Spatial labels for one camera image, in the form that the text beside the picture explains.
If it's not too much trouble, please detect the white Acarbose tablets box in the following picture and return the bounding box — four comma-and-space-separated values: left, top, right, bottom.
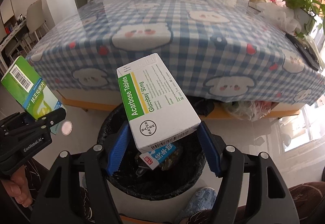
117, 53, 201, 153

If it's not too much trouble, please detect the black lined trash bin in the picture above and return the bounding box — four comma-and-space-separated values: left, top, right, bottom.
96, 101, 208, 200

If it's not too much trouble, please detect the green medicine box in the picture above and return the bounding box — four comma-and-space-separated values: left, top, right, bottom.
1, 56, 64, 120

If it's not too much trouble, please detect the green potted plant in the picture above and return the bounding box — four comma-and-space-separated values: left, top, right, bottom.
283, 0, 324, 36

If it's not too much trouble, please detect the blue white milk carton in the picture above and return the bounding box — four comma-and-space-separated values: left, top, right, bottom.
139, 143, 176, 170

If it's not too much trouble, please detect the white dining chair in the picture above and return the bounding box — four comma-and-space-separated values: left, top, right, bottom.
26, 0, 49, 42

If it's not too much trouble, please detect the gold tissue box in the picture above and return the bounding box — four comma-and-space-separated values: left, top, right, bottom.
248, 0, 266, 11

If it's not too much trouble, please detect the left human hand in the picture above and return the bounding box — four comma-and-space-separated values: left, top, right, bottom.
1, 166, 33, 208

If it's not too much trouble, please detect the blue fuzzy slipper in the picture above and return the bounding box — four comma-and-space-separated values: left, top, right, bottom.
174, 187, 217, 223

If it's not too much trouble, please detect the blue checkered bear tablecloth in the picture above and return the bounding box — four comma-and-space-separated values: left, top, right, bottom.
27, 0, 324, 105

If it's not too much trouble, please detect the black phone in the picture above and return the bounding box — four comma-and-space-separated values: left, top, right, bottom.
285, 33, 321, 70

